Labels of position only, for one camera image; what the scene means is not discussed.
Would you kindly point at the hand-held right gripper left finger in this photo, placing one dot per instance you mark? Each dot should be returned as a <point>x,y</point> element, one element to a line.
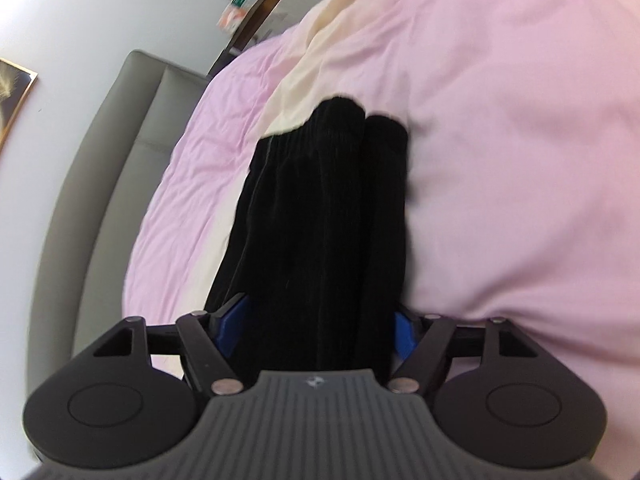
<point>234,321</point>

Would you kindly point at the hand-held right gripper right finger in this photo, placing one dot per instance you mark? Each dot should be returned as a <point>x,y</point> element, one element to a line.
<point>403,334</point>

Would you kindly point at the black pants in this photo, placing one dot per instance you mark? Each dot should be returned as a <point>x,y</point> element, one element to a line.
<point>320,240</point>

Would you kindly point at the grey padded headboard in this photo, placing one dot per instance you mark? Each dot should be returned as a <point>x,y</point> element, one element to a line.
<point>120,170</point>

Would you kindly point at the pink floral quilt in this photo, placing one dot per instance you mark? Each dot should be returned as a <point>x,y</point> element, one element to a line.
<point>500,160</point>

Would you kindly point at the orange packet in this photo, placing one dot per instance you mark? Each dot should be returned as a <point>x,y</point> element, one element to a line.
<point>231,19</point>

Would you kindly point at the wooden bedside table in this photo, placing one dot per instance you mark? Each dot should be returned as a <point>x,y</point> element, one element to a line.
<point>260,15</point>

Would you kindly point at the framed wall picture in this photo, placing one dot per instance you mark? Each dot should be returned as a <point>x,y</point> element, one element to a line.
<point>15,95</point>

